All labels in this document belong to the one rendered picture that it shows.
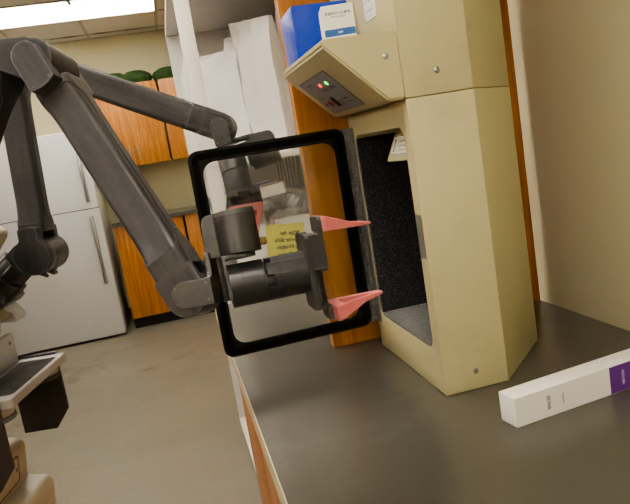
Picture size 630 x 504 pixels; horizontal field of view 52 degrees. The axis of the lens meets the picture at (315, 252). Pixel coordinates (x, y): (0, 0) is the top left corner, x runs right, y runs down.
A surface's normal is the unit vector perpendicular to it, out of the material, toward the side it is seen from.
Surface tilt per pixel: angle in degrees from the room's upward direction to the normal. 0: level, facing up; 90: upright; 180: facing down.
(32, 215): 77
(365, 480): 0
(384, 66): 90
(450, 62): 90
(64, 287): 90
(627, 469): 0
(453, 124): 90
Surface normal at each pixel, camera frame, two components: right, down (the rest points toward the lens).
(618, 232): -0.96, 0.19
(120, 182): -0.11, -0.04
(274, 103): -0.40, 0.32
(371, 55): 0.22, 0.12
